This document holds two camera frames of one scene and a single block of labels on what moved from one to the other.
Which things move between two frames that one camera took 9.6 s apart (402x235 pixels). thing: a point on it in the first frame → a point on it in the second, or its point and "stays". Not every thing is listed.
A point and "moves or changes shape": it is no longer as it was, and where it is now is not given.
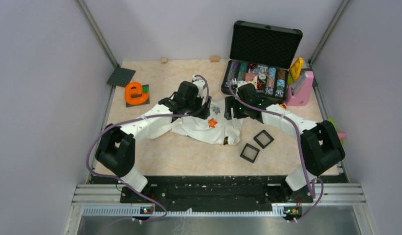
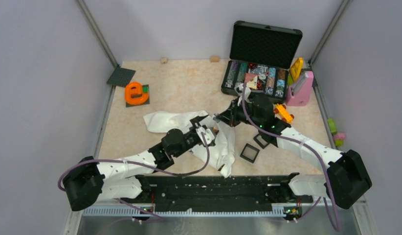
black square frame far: [263, 139] stays
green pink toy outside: [342, 135] stays
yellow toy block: [296, 69] stays
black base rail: [218, 193] stays
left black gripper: [201, 112] → [196, 120]
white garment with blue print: [216, 129] moves or changes shape
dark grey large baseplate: [120, 77] stays
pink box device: [298, 93] stays
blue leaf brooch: [216, 110] → [216, 118]
